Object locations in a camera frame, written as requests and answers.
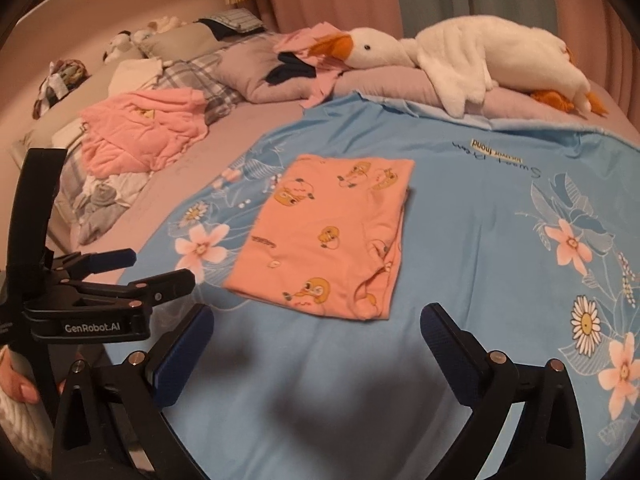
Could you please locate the pink cloth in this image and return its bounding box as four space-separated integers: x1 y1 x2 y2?
273 21 352 111

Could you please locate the white goose plush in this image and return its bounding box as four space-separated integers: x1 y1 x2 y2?
306 15 607 119

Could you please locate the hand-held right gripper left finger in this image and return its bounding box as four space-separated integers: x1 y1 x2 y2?
51 304 216 480

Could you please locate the white folded cloth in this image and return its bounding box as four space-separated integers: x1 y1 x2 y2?
107 57 164 97

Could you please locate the striped grey cloth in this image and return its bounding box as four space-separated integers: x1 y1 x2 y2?
196 8 266 42

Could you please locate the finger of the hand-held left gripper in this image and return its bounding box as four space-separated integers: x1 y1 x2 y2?
74 268 197 307
51 248 138 282

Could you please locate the dark white plush toy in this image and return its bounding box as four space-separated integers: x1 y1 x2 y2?
102 30 139 64

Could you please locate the blue floral blanket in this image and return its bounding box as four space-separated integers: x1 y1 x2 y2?
106 90 640 480

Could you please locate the patterned cloth bundle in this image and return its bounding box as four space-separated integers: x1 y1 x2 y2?
32 57 92 117

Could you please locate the grey pillow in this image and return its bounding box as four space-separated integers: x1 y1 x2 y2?
139 22 227 62

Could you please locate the grey plaid cloth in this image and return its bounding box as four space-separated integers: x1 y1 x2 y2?
59 52 247 202

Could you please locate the orange duck print garment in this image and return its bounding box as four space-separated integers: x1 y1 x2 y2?
222 154 417 322

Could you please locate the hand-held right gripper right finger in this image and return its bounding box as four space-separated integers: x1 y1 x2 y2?
419 302 587 480

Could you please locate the dark navy cloth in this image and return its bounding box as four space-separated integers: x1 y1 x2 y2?
264 52 318 87

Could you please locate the beige bed cushion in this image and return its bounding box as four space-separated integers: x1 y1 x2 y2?
9 60 122 173

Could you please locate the person's left hand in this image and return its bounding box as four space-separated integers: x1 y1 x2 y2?
0 350 42 406

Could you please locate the pink garment pile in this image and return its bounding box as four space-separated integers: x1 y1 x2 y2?
80 87 210 179

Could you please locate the pile of pillows and clothes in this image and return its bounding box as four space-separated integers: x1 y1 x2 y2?
0 0 237 161

